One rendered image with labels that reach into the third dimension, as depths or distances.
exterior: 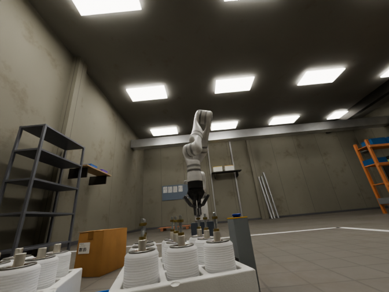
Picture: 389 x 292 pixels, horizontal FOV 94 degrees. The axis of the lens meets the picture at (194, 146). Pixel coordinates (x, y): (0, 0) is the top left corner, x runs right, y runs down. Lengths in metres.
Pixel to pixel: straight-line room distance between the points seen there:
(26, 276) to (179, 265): 0.37
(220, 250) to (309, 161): 10.54
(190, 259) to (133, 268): 0.15
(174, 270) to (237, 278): 0.17
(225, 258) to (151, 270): 0.21
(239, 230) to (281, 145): 9.95
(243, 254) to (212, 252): 0.28
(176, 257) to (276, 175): 9.61
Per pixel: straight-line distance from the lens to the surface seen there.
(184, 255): 0.60
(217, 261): 0.63
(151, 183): 9.64
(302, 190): 10.45
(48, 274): 0.79
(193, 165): 0.89
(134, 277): 0.60
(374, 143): 7.33
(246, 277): 0.63
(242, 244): 0.88
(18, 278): 0.67
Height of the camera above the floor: 0.33
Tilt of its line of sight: 22 degrees up
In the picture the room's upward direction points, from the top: 5 degrees counter-clockwise
